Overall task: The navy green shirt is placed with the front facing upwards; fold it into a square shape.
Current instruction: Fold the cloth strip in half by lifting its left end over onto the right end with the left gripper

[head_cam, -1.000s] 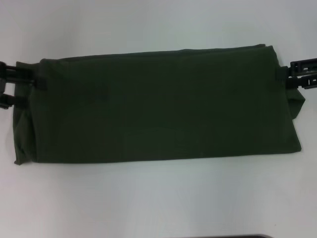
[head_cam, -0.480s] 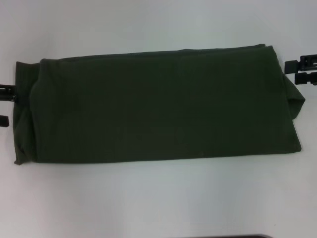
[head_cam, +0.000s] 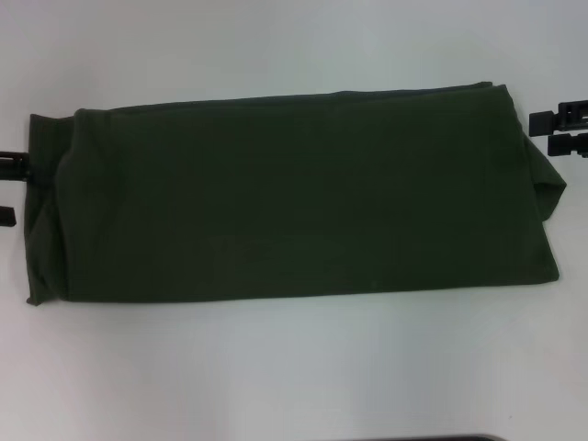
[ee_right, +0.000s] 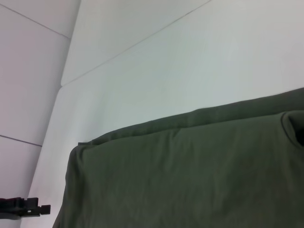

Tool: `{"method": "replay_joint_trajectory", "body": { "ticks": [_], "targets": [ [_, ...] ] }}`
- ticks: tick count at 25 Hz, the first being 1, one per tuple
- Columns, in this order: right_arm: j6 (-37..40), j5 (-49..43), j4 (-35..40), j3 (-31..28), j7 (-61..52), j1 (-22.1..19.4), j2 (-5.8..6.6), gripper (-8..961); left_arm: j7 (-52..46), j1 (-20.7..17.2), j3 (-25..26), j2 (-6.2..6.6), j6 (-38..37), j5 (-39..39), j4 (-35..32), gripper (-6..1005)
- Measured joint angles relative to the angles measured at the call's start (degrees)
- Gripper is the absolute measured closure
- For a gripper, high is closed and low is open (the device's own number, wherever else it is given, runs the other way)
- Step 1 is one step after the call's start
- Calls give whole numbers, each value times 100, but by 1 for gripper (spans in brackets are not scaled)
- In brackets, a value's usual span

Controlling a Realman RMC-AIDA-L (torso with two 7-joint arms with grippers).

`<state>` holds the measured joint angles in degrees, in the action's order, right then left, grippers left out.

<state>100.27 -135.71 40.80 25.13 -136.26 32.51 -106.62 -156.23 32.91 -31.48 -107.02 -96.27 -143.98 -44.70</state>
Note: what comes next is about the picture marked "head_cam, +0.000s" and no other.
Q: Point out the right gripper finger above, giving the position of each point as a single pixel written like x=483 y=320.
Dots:
x=567 y=144
x=556 y=119

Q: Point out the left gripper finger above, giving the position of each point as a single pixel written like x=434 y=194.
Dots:
x=7 y=217
x=16 y=165

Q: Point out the dark green FREE! t-shirt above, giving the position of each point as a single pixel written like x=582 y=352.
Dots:
x=298 y=193

